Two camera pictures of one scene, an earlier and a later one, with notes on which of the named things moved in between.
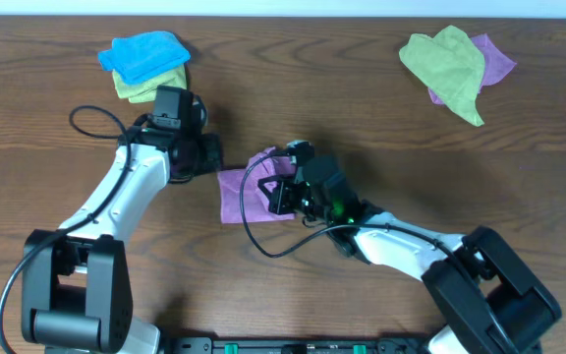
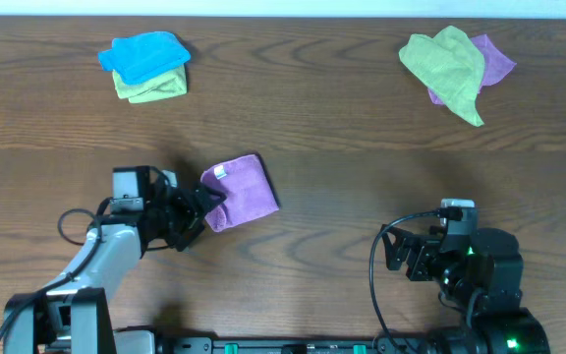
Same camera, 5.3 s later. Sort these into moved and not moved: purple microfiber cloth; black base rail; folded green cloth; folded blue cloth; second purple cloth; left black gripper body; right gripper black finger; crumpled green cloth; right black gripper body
Moved: left black gripper body; right gripper black finger; purple microfiber cloth; right black gripper body
Not moved: crumpled green cloth; folded blue cloth; folded green cloth; black base rail; second purple cloth
